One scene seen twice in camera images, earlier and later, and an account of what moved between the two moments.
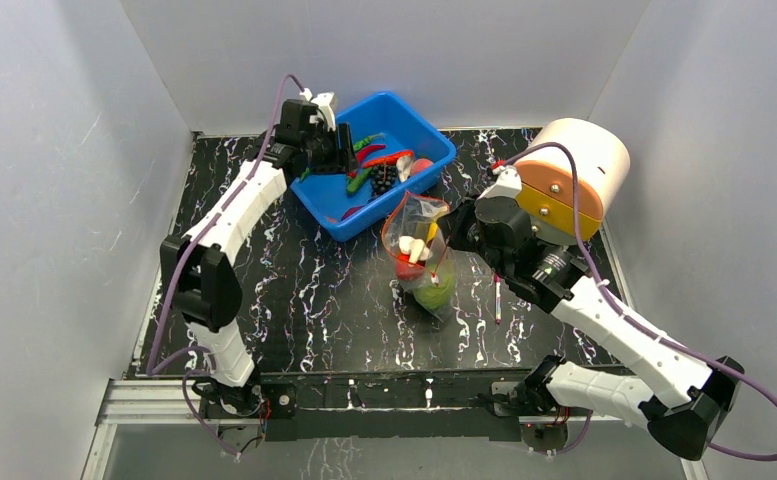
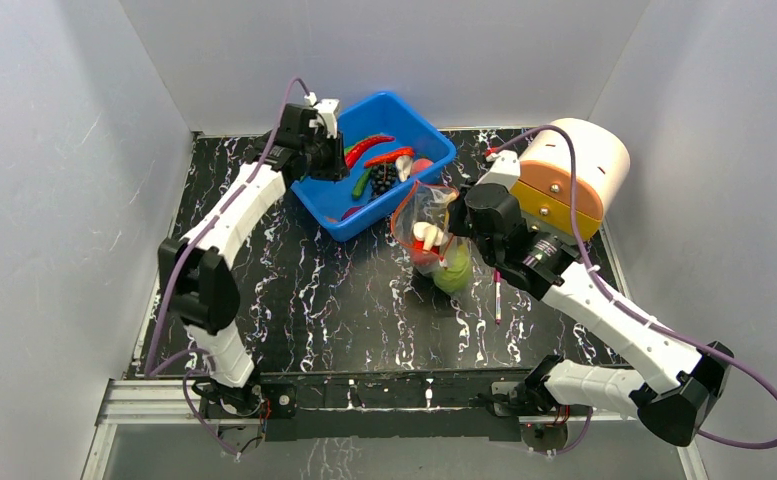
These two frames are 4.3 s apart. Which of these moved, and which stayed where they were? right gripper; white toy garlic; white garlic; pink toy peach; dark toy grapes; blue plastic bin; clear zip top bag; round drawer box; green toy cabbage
Moved: clear zip top bag; green toy cabbage; white garlic
Stayed: blue plastic bin; right gripper; round drawer box; dark toy grapes; pink toy peach; white toy garlic
